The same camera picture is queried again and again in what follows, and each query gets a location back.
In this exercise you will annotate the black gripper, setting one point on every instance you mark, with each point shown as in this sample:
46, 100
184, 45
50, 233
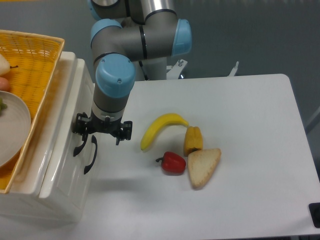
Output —
102, 122

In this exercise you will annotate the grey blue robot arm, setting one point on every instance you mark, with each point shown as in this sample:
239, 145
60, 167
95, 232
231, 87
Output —
126, 32

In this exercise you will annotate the white drawer cabinet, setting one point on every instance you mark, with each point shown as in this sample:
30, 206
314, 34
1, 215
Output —
24, 199

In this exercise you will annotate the yellow banana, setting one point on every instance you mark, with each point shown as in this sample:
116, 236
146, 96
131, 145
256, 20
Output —
168, 119

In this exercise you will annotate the red bell pepper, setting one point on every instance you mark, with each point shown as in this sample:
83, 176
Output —
172, 163

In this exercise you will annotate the grey ribbed plate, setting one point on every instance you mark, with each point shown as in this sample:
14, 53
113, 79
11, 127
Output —
15, 125

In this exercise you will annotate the yellow bell pepper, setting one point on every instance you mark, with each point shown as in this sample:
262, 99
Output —
193, 140

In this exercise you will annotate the yellow woven basket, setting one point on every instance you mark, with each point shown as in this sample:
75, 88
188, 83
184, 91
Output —
36, 56

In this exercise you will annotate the green grapes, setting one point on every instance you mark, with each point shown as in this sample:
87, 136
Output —
3, 105

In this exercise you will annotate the triangular bread slice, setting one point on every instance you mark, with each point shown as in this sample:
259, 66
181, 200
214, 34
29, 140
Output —
201, 166

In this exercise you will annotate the pink peach fruit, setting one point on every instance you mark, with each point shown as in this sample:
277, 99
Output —
4, 84

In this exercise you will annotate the white pear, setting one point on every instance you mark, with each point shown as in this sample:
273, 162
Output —
5, 66

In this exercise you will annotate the black corner object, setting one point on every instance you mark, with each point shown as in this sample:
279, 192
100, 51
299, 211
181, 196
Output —
314, 209

